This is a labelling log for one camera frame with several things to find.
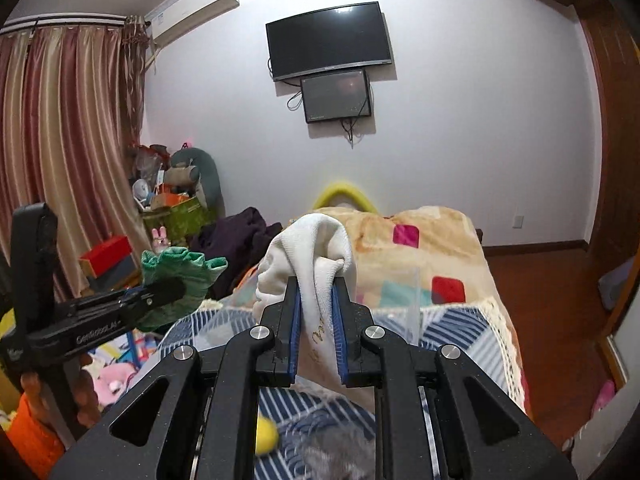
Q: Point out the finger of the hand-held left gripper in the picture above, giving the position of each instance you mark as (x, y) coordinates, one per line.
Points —
(162, 292)

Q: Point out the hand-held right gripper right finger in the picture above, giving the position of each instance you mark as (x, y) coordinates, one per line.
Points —
(342, 330)

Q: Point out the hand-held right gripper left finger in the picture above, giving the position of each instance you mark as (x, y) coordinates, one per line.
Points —
(295, 320)

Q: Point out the green plush glove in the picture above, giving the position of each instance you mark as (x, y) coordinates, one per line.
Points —
(172, 265)

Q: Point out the white towel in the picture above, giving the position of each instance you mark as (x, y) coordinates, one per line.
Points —
(320, 260)

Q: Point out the clear plastic storage box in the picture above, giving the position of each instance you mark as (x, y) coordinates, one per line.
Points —
(414, 305)

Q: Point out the person's left forearm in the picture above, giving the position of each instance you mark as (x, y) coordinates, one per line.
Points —
(35, 435)

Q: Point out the person's left hand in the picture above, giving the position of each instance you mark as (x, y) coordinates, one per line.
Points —
(87, 395)

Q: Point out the pink rabbit toy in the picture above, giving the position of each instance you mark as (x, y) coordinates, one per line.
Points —
(160, 240)

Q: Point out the red box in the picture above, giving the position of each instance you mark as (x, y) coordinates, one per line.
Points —
(105, 256)

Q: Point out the green cardboard box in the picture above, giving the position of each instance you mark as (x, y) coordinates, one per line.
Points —
(175, 217)

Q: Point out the dark purple blanket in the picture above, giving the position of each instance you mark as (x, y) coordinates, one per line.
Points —
(235, 240)

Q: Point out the pink plush toy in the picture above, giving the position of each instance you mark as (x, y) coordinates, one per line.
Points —
(112, 382)

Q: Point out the white small fan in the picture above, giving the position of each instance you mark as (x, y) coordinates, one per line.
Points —
(142, 191)

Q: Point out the beige patterned blanket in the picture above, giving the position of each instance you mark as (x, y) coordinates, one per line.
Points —
(415, 255)

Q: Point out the yellow ball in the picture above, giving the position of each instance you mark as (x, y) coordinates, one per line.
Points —
(266, 435)

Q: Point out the blue striped bed sheet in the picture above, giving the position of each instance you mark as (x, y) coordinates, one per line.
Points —
(465, 330)

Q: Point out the grey fluffy cloth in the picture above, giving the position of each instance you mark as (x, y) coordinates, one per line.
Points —
(325, 455)

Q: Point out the striped red curtain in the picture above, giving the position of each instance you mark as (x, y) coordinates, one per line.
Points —
(55, 125)

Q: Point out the small black monitor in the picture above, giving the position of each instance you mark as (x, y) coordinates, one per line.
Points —
(336, 96)

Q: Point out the pink slipper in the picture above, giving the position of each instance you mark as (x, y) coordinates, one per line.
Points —
(604, 396)

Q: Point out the white air conditioner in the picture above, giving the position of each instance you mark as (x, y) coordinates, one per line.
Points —
(192, 10)

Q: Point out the white wall socket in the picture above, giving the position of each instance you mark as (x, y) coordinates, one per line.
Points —
(518, 220)

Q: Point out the curtain rail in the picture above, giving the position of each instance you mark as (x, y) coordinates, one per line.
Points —
(65, 22)

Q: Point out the wall-mounted black television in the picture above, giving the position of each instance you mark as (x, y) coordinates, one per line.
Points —
(327, 40)

